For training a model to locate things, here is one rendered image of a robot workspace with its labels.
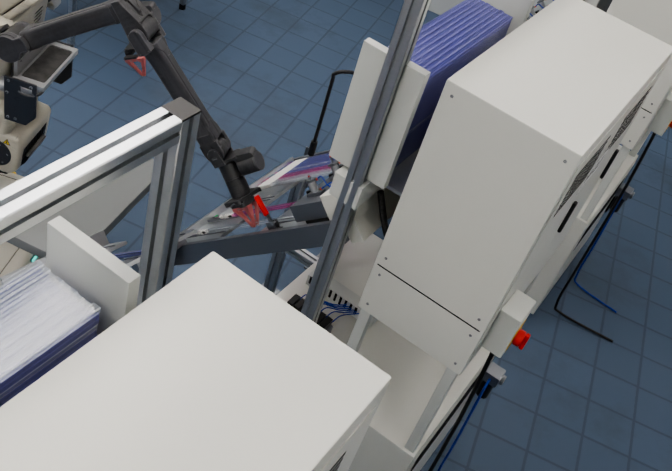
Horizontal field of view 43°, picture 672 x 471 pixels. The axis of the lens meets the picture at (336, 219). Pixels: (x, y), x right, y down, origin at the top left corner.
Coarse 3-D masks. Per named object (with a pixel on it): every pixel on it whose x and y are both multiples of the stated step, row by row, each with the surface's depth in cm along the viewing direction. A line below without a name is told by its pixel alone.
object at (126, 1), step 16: (112, 0) 218; (128, 0) 218; (64, 16) 223; (80, 16) 220; (96, 16) 219; (112, 16) 217; (128, 16) 216; (144, 16) 219; (32, 32) 226; (48, 32) 225; (64, 32) 224; (80, 32) 223; (128, 32) 219; (144, 32) 218; (0, 48) 228; (16, 48) 227; (32, 48) 228
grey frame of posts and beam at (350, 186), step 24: (408, 0) 169; (408, 24) 172; (408, 48) 175; (384, 72) 180; (384, 96) 183; (384, 120) 188; (360, 144) 193; (360, 168) 196; (336, 192) 204; (360, 192) 200; (336, 216) 207; (336, 240) 211; (336, 264) 220; (312, 288) 224; (312, 312) 229
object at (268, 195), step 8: (288, 184) 279; (296, 184) 279; (264, 192) 282; (272, 192) 278; (280, 192) 273; (264, 200) 271; (272, 200) 270; (248, 216) 261; (208, 224) 271; (216, 224) 267; (224, 224) 263; (232, 224) 259; (216, 232) 256; (224, 232) 254; (192, 240) 260; (200, 240) 256
